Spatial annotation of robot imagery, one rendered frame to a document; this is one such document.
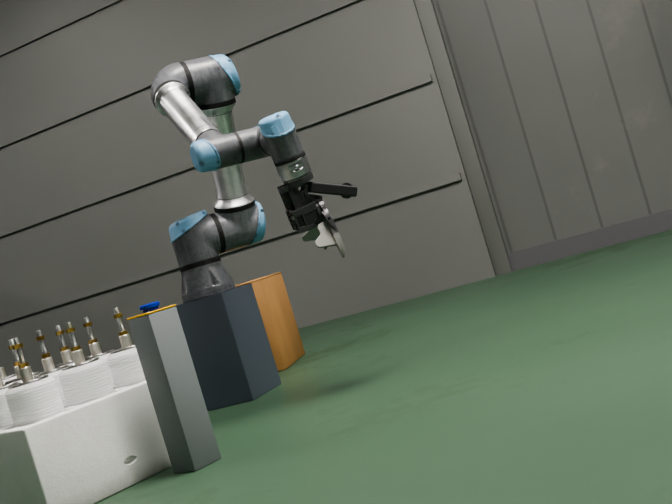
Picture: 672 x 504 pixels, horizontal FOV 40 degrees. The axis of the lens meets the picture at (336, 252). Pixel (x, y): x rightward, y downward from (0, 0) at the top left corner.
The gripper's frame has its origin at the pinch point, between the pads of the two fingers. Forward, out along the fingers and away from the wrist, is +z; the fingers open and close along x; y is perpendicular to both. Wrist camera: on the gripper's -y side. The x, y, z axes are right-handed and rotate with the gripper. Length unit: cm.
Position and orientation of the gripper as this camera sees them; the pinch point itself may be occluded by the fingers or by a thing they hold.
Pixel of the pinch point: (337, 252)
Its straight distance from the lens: 216.3
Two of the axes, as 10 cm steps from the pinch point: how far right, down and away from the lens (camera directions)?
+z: 3.7, 9.0, 2.3
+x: 2.9, 1.2, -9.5
